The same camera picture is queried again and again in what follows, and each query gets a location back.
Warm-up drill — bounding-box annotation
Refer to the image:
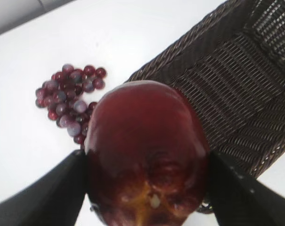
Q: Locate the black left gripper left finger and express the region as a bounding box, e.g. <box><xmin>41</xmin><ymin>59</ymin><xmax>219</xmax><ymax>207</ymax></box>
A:
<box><xmin>0</xmin><ymin>150</ymin><xmax>87</xmax><ymax>226</ymax></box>

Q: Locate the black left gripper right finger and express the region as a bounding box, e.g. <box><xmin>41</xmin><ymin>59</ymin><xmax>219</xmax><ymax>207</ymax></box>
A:
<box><xmin>208</xmin><ymin>151</ymin><xmax>285</xmax><ymax>226</ymax></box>

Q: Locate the dark red apple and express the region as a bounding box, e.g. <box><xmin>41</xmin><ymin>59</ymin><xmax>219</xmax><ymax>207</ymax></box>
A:
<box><xmin>85</xmin><ymin>81</ymin><xmax>210</xmax><ymax>226</ymax></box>

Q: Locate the dark brown wicker basket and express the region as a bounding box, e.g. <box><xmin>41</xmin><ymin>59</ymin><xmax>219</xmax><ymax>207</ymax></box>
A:
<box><xmin>130</xmin><ymin>0</ymin><xmax>285</xmax><ymax>178</ymax></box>

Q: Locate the red grape bunch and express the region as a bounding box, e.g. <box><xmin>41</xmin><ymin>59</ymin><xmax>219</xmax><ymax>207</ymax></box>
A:
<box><xmin>35</xmin><ymin>64</ymin><xmax>107</xmax><ymax>149</ymax></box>

